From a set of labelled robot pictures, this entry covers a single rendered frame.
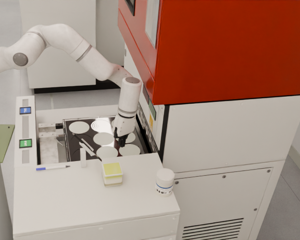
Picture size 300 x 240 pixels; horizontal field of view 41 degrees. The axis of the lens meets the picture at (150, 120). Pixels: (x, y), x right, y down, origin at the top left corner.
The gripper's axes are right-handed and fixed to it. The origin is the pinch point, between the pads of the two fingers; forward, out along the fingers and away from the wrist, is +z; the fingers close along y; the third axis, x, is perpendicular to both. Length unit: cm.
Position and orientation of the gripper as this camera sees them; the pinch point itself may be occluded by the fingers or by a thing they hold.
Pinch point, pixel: (121, 142)
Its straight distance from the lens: 184.5
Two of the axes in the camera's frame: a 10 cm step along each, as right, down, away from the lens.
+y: -6.9, 2.5, -6.8
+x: 7.0, 4.6, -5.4
